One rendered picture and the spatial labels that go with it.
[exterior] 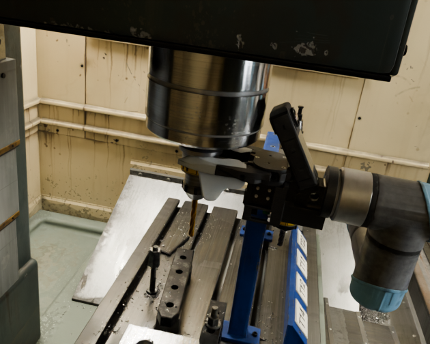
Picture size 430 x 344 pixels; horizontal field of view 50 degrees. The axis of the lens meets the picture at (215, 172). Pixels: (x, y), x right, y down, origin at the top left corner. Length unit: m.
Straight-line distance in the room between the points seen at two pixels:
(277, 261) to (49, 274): 0.83
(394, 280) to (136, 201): 1.23
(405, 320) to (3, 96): 1.33
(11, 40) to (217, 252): 0.74
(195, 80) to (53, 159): 1.48
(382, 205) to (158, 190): 1.25
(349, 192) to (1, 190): 0.70
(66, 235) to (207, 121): 1.47
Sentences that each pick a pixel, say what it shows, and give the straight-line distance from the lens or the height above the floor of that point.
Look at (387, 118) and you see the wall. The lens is 1.68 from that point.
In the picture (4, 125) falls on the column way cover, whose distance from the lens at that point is 0.99.
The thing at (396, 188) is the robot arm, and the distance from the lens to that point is 0.64.
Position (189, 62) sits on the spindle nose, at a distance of 0.53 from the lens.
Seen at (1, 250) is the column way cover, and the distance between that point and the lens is 1.10.
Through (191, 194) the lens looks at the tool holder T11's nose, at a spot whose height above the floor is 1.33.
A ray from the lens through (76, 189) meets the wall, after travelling 1.98.
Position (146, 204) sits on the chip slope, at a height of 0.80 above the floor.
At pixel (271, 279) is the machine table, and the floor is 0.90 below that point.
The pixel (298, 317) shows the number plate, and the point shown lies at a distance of 1.07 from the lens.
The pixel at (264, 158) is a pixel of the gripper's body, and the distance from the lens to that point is 0.63.
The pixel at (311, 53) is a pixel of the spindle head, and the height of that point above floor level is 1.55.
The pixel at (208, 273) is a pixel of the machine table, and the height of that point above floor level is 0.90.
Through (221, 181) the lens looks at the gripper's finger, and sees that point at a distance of 0.61.
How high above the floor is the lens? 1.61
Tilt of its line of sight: 23 degrees down
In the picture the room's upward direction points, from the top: 7 degrees clockwise
